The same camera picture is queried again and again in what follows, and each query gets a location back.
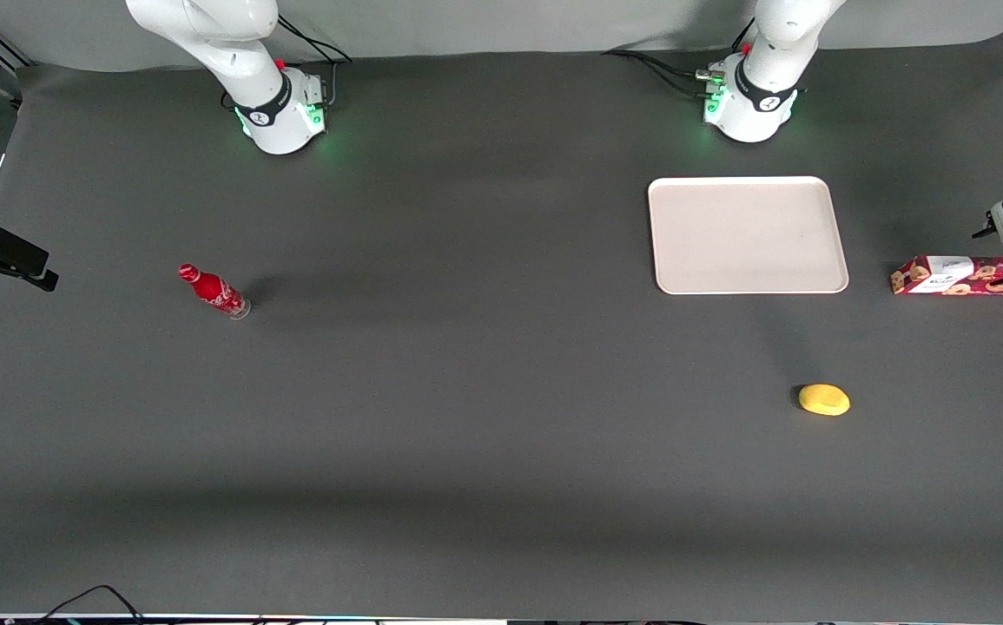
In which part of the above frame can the red cookie box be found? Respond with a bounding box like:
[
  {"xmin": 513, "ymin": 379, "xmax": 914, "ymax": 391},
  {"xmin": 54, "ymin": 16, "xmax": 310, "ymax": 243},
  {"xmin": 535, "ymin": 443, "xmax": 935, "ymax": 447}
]
[{"xmin": 891, "ymin": 254, "xmax": 1003, "ymax": 298}]

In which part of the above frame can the beige plastic tray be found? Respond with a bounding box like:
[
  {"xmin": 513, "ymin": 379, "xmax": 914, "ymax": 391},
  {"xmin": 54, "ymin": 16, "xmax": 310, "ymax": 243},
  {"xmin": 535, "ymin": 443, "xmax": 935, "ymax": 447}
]
[{"xmin": 648, "ymin": 176, "xmax": 850, "ymax": 296}]

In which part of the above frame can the red cola bottle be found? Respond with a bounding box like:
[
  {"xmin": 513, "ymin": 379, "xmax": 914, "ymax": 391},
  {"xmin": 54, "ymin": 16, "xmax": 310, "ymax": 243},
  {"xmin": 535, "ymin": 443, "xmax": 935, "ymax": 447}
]
[{"xmin": 178, "ymin": 264, "xmax": 252, "ymax": 320}]

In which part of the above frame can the yellow lemon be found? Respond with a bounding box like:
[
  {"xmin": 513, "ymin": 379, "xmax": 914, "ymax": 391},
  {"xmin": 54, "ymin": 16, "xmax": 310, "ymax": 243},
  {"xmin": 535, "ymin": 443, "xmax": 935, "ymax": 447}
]
[{"xmin": 798, "ymin": 383, "xmax": 852, "ymax": 418}]

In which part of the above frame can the dark grey table mat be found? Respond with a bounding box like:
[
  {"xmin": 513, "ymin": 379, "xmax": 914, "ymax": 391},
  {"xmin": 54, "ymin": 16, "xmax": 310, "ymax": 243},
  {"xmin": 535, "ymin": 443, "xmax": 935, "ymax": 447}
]
[{"xmin": 0, "ymin": 30, "xmax": 1003, "ymax": 619}]

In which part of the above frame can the thin black cable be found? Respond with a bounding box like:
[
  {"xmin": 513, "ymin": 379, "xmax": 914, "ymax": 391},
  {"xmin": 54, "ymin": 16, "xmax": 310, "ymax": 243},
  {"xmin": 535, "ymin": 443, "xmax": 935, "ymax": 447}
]
[{"xmin": 32, "ymin": 584, "xmax": 148, "ymax": 625}]

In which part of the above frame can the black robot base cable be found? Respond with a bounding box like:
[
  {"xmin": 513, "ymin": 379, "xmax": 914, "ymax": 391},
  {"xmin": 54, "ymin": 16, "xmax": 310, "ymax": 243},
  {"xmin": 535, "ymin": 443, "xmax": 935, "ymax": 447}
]
[
  {"xmin": 600, "ymin": 49, "xmax": 716, "ymax": 98},
  {"xmin": 275, "ymin": 13, "xmax": 353, "ymax": 64}
]

